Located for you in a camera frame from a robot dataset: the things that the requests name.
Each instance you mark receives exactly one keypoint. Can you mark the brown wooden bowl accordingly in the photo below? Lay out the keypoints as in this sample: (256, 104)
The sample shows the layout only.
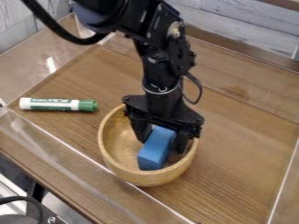
(118, 147)

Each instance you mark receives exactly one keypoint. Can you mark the blue rectangular block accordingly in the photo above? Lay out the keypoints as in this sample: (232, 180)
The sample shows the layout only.
(154, 150)

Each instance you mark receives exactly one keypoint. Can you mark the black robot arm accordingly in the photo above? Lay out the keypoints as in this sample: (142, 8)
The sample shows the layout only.
(152, 23)

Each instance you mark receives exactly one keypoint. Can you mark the clear acrylic corner bracket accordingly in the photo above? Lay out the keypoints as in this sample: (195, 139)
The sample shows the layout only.
(88, 34)

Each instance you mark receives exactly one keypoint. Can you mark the black table clamp with cable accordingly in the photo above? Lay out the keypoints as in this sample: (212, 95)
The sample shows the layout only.
(34, 214)

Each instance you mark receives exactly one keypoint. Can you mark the clear acrylic tray wall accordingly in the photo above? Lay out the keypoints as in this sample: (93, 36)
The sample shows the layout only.
(81, 182)

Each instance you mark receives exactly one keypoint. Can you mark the green and white marker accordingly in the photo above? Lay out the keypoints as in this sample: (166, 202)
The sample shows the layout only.
(57, 104)

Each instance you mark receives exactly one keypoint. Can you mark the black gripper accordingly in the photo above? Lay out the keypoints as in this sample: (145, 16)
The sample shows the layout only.
(162, 109)

